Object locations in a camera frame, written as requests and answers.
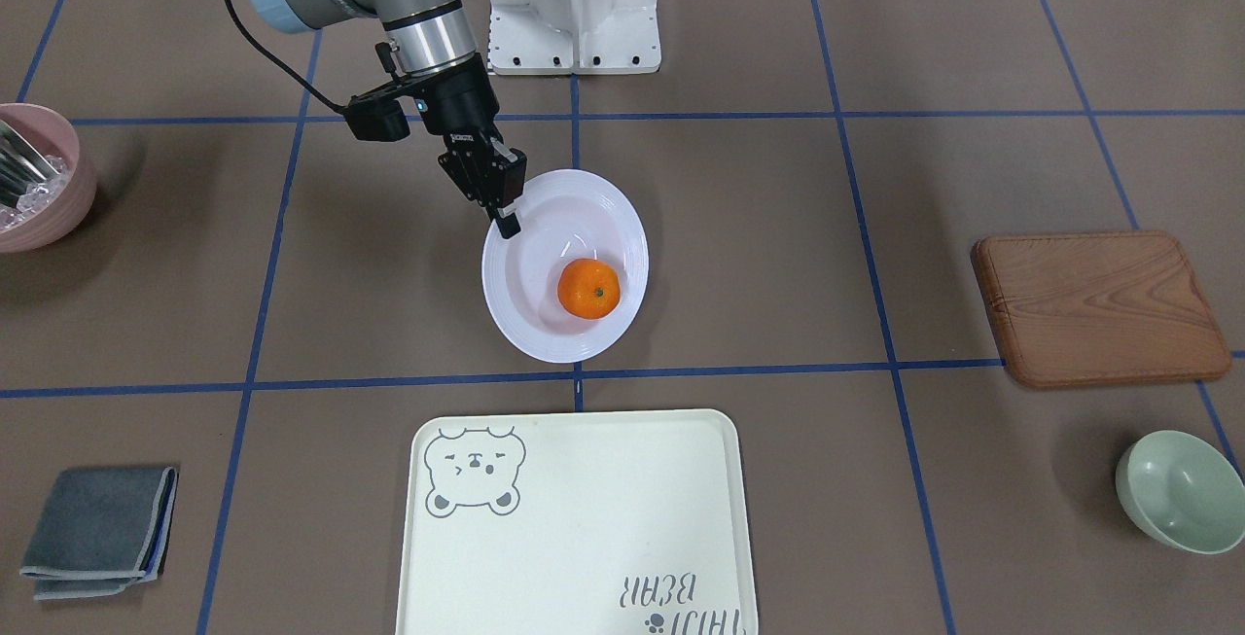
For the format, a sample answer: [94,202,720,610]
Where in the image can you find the pink bowl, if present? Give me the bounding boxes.
[1,103,97,254]

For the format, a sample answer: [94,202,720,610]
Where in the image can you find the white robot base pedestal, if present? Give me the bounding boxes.
[486,0,662,76]

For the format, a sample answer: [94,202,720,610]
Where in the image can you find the orange fruit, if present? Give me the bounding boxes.
[557,259,623,320]

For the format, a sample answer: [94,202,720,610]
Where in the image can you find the cream bear tray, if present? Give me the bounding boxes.
[393,408,759,634]

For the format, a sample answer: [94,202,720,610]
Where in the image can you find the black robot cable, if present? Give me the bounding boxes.
[215,0,349,117]

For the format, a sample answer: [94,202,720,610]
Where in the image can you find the brown wooden tray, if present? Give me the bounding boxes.
[971,230,1231,390]

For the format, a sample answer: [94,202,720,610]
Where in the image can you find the mint green bowl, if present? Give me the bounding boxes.
[1116,430,1244,555]

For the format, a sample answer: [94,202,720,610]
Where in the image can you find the metal ladle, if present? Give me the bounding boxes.
[1,121,63,209]

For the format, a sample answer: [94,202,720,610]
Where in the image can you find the grey folded cloth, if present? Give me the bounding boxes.
[19,466,181,601]

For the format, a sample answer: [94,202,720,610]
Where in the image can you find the white round plate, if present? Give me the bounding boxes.
[481,169,650,364]

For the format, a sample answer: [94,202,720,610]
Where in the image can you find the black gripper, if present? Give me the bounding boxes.
[406,54,525,240]

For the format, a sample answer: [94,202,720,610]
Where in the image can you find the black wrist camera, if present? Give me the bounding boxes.
[341,80,420,143]

